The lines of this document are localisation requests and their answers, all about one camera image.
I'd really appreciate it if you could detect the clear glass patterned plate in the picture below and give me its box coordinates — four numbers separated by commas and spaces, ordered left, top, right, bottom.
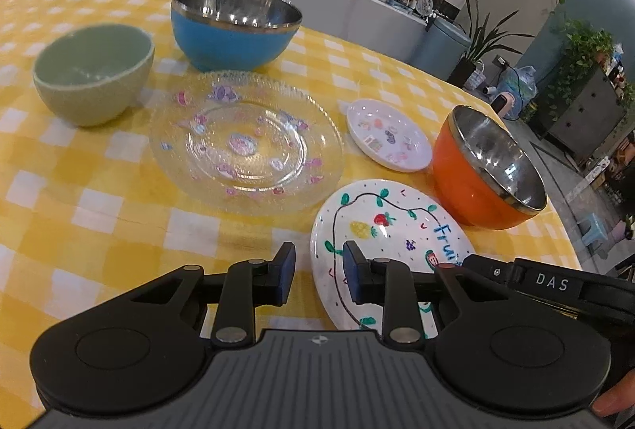
150, 71, 344, 216

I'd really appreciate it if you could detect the dark grey cabinet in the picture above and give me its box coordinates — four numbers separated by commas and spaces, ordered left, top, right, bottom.
548, 68, 625, 164

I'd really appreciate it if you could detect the grey round bin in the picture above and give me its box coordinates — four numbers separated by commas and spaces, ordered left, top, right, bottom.
408, 17, 471, 81

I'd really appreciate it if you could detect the white fruit drawing plate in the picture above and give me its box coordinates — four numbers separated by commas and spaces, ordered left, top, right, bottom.
310, 180, 475, 332

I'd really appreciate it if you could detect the orange steel bowl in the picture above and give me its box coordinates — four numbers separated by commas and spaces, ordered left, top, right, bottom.
431, 106, 548, 230

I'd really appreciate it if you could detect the blue steel bowl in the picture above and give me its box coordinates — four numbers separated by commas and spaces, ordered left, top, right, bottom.
170, 0, 302, 72

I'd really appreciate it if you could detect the black DAS gripper device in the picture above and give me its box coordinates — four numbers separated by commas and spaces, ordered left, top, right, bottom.
463, 254, 634, 390

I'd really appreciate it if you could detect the water bottle jug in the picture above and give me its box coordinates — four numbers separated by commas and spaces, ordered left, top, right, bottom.
497, 66, 537, 119

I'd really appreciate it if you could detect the person's fingertip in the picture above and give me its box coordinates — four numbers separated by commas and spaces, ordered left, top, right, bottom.
592, 370, 635, 417

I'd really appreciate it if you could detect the blue plastic stool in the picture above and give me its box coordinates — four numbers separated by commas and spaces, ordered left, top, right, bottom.
575, 212, 608, 255

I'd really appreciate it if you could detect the potted green plant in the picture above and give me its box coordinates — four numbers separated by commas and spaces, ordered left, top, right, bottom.
446, 0, 535, 88

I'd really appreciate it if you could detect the small white sticker plate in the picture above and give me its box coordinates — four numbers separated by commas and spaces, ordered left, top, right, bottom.
346, 99, 431, 173

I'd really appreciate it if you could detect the green ceramic bowl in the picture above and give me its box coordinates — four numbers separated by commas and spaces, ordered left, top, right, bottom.
32, 23, 155, 127

